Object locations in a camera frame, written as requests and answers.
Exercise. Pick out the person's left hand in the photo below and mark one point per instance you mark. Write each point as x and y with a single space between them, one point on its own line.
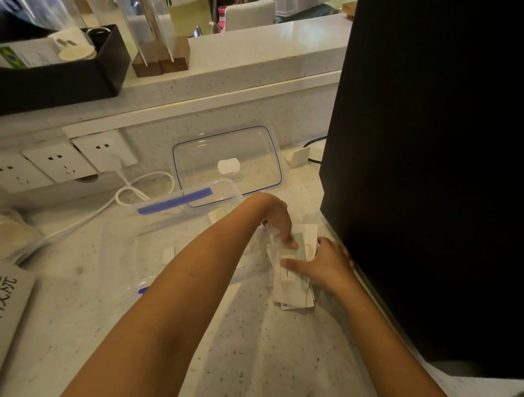
277 213

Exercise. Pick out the person's right hand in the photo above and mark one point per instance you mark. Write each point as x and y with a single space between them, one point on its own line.
327 266

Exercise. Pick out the person's left fingers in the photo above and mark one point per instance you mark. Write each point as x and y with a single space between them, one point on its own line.
291 243

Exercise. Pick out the person's right thumb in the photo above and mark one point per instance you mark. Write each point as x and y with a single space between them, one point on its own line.
297 265

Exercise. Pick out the stack of white paper packets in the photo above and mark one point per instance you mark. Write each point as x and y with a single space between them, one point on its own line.
298 286

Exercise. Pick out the person's right forearm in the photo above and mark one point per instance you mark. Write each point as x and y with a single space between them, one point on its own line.
380 343

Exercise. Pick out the person's left forearm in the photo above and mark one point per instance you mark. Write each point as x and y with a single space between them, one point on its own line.
176 298

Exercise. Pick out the small white stand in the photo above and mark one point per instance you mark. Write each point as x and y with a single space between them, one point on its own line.
297 157

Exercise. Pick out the clear lid with blue seal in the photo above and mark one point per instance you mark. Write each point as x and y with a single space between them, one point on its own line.
229 161

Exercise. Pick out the clear plastic storage container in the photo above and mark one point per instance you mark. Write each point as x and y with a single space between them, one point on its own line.
172 241

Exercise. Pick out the large black appliance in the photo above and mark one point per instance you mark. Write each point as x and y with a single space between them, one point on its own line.
434 171

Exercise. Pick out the acrylic sign with wooden base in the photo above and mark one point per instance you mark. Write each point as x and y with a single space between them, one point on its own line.
143 45
174 49

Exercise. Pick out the pink bottle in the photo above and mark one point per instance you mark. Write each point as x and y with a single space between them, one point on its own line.
221 18

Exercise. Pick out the black open storage box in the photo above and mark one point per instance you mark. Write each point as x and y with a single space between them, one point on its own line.
61 81

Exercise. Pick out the grey printed booklet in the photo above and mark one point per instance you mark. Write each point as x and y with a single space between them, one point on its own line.
12 306

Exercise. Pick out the white card with green label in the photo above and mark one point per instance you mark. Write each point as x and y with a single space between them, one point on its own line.
26 55

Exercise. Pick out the white wall socket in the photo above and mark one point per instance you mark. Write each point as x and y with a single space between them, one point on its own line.
16 171
57 162
105 150

